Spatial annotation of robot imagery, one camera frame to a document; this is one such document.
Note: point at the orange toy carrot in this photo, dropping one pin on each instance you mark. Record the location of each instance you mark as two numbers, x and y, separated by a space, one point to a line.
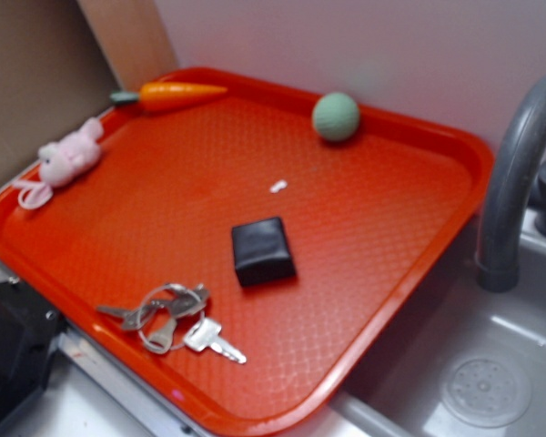
164 96

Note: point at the small white scrap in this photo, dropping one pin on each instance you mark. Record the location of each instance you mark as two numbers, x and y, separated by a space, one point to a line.
278 186

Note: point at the grey sink faucet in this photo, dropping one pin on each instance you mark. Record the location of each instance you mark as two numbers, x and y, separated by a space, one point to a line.
513 179

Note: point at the green ball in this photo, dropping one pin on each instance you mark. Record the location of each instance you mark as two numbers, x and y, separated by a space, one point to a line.
336 117

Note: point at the grey toy sink basin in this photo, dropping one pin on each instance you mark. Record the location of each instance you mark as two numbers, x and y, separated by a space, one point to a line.
457 360

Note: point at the red plastic tray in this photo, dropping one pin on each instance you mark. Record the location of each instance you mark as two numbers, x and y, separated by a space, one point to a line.
365 221

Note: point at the brown cardboard panel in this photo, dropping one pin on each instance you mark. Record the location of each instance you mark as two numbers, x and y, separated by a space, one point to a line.
58 60

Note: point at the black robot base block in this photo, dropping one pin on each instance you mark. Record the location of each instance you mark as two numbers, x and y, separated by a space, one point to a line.
29 334

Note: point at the silver key bunch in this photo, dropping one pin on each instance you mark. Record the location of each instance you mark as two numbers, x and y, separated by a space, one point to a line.
173 317

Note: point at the pink plush bunny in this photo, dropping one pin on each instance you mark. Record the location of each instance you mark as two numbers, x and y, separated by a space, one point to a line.
60 163

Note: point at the black square box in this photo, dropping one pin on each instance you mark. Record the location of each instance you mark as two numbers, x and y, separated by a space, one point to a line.
261 252

